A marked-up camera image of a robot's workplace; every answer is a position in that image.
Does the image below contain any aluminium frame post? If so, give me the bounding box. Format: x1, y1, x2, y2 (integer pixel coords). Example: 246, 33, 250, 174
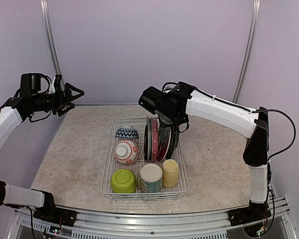
233, 0, 261, 103
39, 0, 62, 74

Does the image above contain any teal red flower plate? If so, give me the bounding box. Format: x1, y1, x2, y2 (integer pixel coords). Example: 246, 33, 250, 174
144, 116, 152, 161

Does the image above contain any lime green bowl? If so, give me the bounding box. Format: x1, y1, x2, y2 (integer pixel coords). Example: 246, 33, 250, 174
111, 169, 138, 194

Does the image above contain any pale yellow cup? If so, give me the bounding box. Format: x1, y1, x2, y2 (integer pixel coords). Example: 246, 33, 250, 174
162, 159, 179, 188

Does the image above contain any teal floral mug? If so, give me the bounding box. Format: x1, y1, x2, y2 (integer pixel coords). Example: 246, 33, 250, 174
140, 163, 162, 193

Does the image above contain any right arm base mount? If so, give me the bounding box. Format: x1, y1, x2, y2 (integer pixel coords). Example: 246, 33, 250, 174
228, 207, 272, 227

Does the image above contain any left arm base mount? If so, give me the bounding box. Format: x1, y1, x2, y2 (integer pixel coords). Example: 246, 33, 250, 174
33, 207, 77, 227

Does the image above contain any left aluminium frame post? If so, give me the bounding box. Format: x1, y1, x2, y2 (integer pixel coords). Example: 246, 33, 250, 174
39, 0, 62, 74

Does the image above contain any pink polka dot plate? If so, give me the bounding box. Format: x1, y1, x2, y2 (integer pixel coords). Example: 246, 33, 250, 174
151, 118, 159, 161

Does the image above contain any front aluminium rail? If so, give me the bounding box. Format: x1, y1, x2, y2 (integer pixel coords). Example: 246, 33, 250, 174
7, 198, 299, 239

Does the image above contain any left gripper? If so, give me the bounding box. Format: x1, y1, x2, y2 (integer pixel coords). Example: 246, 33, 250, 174
31, 82, 84, 116

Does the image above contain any blue white patterned bowl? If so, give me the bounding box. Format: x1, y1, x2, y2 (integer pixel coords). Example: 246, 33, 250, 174
115, 125, 140, 140

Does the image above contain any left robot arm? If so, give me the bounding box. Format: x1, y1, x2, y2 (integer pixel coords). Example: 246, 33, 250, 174
0, 83, 85, 222

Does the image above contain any right aluminium frame post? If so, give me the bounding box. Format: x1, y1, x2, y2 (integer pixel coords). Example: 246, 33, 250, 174
233, 0, 261, 103

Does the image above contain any red teal floral plate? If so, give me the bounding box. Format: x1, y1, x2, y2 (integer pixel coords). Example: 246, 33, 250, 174
157, 126, 174, 162

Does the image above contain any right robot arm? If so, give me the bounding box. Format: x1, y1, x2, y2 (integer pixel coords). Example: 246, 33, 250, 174
154, 82, 291, 221

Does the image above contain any black rimmed beige plate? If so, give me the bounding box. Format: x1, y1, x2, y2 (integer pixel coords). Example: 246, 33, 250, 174
165, 126, 179, 159

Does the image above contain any white red patterned bowl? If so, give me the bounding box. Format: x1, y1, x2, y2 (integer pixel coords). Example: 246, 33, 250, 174
114, 139, 140, 165

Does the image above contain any white wire dish rack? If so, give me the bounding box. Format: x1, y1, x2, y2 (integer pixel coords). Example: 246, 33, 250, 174
101, 118, 189, 201

